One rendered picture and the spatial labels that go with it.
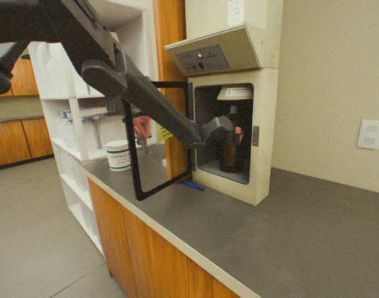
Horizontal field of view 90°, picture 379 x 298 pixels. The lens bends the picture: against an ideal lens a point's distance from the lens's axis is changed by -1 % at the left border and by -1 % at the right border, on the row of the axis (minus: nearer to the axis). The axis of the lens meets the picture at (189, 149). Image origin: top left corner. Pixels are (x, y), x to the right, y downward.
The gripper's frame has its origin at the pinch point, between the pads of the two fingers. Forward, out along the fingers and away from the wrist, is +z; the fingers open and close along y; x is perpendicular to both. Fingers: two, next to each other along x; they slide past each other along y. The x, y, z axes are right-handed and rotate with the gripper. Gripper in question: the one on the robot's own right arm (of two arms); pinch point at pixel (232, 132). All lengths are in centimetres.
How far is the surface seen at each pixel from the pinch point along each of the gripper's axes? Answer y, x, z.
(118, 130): 115, 11, 8
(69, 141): 144, 20, -23
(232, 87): -3.4, -17.4, -7.1
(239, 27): -13.7, -30.9, -22.6
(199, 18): 9.0, -41.5, -11.1
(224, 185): -1.8, 20.6, -7.9
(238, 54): -10.6, -25.7, -16.9
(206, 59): 1.2, -26.0, -16.9
